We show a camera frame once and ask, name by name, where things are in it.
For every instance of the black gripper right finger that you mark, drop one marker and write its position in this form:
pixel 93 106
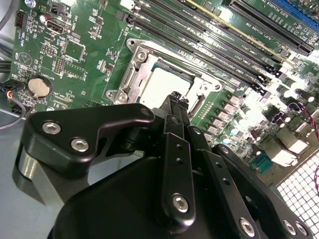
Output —
pixel 219 174

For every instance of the silver CPU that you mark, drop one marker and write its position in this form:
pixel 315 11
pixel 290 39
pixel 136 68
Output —
pixel 164 84

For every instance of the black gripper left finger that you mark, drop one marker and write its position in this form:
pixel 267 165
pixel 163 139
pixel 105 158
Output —
pixel 74 129

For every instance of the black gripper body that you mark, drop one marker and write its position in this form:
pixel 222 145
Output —
pixel 112 206

